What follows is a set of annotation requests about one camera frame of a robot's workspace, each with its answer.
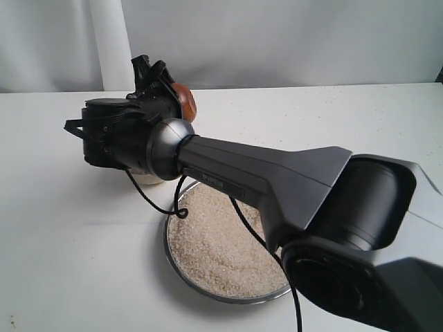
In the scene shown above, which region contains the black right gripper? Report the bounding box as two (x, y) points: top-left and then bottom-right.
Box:
(64, 55), (182, 172)

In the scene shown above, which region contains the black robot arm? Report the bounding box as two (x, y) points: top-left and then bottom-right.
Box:
(64, 55), (442, 331)

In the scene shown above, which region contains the cream ceramic rice bowl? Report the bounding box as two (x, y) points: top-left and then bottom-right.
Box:
(129, 168), (163, 185)

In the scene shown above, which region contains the round metal rice tray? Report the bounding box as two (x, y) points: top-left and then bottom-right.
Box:
(163, 181), (291, 304)

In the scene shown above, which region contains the white rolled backdrop tube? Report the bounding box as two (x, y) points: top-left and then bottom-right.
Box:
(89, 0), (134, 91)

